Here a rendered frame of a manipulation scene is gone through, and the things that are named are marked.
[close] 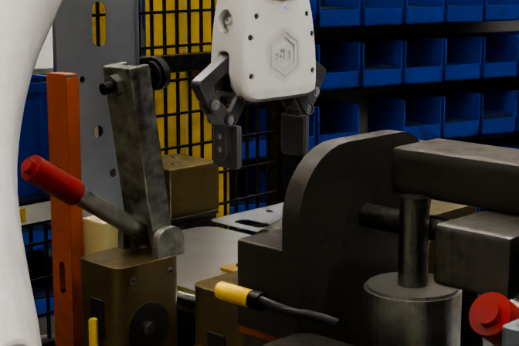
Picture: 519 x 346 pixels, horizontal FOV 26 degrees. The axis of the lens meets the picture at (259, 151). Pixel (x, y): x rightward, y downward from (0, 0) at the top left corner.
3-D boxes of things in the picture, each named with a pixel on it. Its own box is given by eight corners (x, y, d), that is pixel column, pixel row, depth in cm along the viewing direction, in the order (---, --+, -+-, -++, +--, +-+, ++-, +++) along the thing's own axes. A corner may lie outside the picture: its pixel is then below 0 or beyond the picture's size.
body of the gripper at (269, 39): (252, -23, 98) (252, 106, 100) (328, -24, 105) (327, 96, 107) (194, -23, 103) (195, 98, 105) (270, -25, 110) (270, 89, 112)
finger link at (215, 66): (198, 51, 99) (201, 113, 100) (259, 41, 104) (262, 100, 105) (188, 50, 99) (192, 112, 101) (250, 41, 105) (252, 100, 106)
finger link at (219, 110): (217, 99, 100) (217, 174, 101) (242, 96, 102) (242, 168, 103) (192, 96, 102) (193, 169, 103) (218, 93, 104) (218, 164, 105)
